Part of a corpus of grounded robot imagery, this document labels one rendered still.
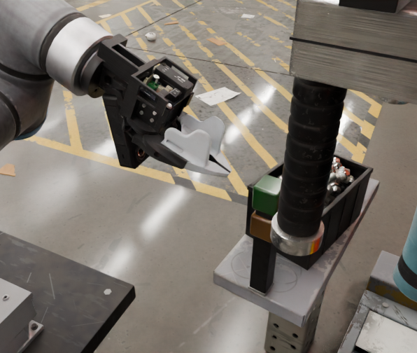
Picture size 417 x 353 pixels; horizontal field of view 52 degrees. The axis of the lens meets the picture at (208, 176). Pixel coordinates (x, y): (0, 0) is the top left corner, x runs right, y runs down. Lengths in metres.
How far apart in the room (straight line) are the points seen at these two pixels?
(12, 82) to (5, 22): 0.08
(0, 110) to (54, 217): 1.07
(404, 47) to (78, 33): 0.40
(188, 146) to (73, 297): 0.52
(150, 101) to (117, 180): 1.26
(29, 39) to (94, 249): 0.99
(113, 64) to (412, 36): 0.36
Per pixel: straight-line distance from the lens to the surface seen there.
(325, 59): 0.27
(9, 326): 0.84
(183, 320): 1.25
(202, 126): 0.54
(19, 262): 1.06
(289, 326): 1.08
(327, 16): 0.26
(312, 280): 0.76
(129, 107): 0.52
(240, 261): 0.77
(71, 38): 0.55
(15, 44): 0.61
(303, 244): 0.36
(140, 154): 0.60
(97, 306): 0.92
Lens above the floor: 1.01
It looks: 35 degrees down
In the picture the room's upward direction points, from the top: straight up
